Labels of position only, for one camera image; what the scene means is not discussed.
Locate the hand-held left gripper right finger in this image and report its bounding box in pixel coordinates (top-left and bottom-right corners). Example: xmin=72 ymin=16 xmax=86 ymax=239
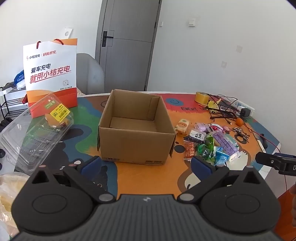
xmin=178 ymin=156 xmax=267 ymax=205

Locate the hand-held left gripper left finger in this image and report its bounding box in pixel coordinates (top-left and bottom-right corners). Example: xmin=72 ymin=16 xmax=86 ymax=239
xmin=30 ymin=156 xmax=117 ymax=205

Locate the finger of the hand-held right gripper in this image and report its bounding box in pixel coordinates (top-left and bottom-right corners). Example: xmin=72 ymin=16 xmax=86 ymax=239
xmin=255 ymin=152 xmax=281 ymax=168

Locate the large green snack packet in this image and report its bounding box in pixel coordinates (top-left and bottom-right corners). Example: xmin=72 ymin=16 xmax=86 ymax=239
xmin=196 ymin=144 xmax=215 ymax=163

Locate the orange red snack packet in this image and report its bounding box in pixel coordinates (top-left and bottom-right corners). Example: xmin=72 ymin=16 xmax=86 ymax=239
xmin=184 ymin=141 xmax=197 ymax=162

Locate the blue candy packet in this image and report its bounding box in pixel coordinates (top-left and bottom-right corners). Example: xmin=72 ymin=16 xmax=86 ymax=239
xmin=214 ymin=147 xmax=231 ymax=166

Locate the green silver candy packet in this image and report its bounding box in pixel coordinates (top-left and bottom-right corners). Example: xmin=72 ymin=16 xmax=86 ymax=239
xmin=204 ymin=134 xmax=216 ymax=151

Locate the black white snack packet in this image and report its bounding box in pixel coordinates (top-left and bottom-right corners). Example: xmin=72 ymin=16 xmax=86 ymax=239
xmin=184 ymin=129 xmax=207 ymax=144

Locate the long purple snack packet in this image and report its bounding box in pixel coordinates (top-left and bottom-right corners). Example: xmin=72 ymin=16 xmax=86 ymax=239
xmin=211 ymin=130 xmax=239 ymax=154

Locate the pale purple snack packet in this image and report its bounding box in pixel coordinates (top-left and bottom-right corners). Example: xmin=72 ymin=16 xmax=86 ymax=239
xmin=194 ymin=123 xmax=210 ymax=133

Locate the red white snack packet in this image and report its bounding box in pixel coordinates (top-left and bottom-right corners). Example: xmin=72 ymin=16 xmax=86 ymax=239
xmin=209 ymin=123 xmax=224 ymax=133

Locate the yellow smiley cake packet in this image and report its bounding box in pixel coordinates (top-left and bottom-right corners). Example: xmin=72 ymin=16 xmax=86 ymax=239
xmin=175 ymin=119 xmax=191 ymax=135

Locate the cardboard box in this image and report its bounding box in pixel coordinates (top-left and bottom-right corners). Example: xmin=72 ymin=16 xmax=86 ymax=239
xmin=97 ymin=89 xmax=176 ymax=165

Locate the bunch of keys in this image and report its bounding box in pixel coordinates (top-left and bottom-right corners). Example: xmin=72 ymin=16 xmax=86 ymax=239
xmin=232 ymin=127 xmax=250 ymax=142

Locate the colourful printed table mat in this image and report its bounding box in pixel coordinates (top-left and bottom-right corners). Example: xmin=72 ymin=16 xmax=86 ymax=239
xmin=14 ymin=93 xmax=282 ymax=202

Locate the white power strip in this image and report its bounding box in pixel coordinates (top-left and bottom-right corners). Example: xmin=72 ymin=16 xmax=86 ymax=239
xmin=233 ymin=100 xmax=255 ymax=117

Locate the clear plastic clamshell container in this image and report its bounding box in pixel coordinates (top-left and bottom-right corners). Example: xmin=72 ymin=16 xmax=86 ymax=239
xmin=0 ymin=93 xmax=75 ymax=176

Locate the yellow plush toy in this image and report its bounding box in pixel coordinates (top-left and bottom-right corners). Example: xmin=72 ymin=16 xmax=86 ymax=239
xmin=206 ymin=98 xmax=222 ymax=110

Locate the yellow tape roll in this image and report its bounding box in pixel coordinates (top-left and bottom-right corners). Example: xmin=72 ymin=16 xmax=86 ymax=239
xmin=194 ymin=91 xmax=211 ymax=105

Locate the yellowish plastic bag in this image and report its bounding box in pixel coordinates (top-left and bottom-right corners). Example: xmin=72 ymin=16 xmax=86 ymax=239
xmin=0 ymin=172 xmax=30 ymax=237

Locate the grey chair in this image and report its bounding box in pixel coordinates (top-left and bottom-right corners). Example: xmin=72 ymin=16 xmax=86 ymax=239
xmin=76 ymin=53 xmax=105 ymax=95

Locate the orange white paper bag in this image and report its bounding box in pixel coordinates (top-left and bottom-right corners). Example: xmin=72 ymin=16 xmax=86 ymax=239
xmin=23 ymin=38 xmax=78 ymax=118

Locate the black shoe rack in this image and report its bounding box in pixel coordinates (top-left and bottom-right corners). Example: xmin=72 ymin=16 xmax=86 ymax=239
xmin=0 ymin=86 xmax=29 ymax=121

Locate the blue plastic bag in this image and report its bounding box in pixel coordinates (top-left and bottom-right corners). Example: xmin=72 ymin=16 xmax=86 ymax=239
xmin=13 ymin=70 xmax=26 ymax=90

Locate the grey door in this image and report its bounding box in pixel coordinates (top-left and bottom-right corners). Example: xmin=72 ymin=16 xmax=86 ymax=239
xmin=95 ymin=0 xmax=162 ymax=92

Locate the red wire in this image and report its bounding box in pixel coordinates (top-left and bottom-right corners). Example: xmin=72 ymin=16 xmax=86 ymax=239
xmin=240 ymin=122 xmax=282 ymax=149

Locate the black wire stand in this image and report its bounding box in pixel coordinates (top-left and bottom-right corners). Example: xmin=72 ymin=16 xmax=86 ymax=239
xmin=209 ymin=109 xmax=237 ymax=121

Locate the black door handle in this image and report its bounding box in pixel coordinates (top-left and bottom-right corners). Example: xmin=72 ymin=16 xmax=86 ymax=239
xmin=102 ymin=31 xmax=114 ymax=47

